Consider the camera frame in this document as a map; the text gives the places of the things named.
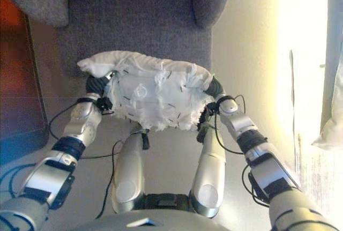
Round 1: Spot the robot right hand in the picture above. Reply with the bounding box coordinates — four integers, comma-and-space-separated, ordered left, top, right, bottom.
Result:
202, 75, 226, 101

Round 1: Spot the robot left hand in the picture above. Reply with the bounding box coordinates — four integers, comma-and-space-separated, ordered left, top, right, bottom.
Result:
85, 70, 118, 100

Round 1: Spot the white fringed cushion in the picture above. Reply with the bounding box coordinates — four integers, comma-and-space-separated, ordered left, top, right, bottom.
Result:
77, 50, 216, 132

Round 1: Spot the grey fabric armchair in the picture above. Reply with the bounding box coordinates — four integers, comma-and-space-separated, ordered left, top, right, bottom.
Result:
0, 0, 238, 78

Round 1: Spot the dark glossy cabinet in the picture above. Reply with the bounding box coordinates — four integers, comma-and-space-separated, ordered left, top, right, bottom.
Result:
0, 0, 49, 165

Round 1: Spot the silver robot right leg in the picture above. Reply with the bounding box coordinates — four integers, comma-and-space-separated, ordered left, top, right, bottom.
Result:
189, 123, 227, 219

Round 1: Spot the silver robot leg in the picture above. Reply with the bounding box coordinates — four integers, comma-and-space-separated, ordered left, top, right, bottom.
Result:
189, 123, 227, 219
110, 128, 150, 215

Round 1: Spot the silver robot left leg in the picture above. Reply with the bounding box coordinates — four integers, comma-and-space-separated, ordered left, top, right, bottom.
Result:
110, 128, 150, 215

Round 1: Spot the white fringed bed blanket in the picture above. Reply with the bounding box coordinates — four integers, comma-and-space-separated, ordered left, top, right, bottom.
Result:
310, 54, 343, 152

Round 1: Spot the grey patterned rug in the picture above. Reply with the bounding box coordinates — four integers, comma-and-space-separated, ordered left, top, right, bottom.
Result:
294, 133, 343, 197

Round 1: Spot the beige upholstered bed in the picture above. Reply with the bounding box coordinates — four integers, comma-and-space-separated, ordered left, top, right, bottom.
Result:
288, 0, 343, 162

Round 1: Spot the silver robot torso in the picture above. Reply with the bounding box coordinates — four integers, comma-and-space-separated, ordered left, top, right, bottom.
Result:
95, 192, 272, 231

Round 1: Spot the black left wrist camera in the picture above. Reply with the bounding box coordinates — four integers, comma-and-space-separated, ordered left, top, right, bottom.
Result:
96, 96, 114, 115

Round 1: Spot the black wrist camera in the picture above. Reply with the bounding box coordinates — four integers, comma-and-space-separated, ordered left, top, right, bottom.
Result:
200, 101, 218, 121
96, 96, 114, 115

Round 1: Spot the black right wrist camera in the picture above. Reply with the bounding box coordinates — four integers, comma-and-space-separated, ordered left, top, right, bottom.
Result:
200, 101, 218, 121

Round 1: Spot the black floor cable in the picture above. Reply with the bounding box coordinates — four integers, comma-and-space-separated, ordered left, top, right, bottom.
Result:
94, 139, 124, 220

